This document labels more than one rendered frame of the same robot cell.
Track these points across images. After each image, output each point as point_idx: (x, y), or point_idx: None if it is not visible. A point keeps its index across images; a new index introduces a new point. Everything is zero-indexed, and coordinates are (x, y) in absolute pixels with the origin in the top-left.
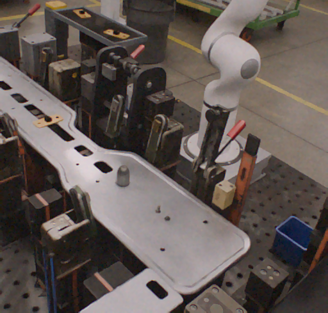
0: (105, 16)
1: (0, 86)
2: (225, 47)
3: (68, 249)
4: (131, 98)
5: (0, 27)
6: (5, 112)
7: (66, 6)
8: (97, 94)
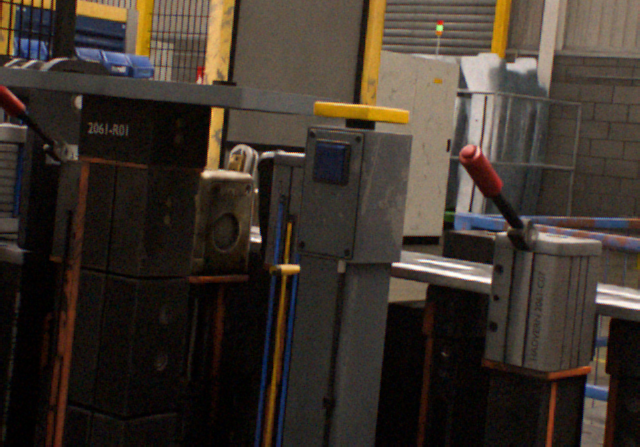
0: (128, 80)
1: (413, 305)
2: None
3: None
4: (19, 121)
5: (570, 238)
6: (249, 147)
7: (314, 107)
8: None
